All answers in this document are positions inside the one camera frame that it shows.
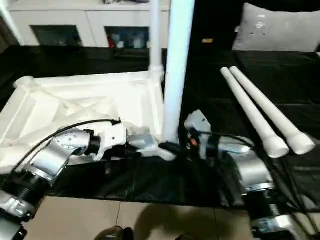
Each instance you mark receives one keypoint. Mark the black work mat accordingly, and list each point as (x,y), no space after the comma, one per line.
(275,75)

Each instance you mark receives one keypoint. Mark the dark robot foot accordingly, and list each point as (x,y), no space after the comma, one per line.
(184,237)
(112,234)

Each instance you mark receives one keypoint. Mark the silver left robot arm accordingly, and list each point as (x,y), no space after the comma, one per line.
(45,165)

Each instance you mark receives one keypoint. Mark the dark right robot foot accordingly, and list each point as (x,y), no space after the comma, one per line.
(184,237)

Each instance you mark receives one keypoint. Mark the white cabinet with glass doors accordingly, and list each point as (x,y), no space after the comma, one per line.
(80,22)

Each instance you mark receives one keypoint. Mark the dark left robot foot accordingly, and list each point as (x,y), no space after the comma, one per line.
(112,234)

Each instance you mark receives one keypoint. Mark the white plastic table top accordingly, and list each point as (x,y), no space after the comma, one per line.
(75,105)

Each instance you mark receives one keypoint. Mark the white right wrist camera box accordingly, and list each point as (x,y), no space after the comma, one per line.
(197,122)

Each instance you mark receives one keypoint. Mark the small yellow label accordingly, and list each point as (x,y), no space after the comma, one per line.
(207,41)

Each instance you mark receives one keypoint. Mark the white plastic table leg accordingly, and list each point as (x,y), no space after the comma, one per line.
(155,35)
(177,65)
(270,107)
(250,112)

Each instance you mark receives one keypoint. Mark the grey cushion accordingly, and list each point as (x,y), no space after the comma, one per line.
(280,27)

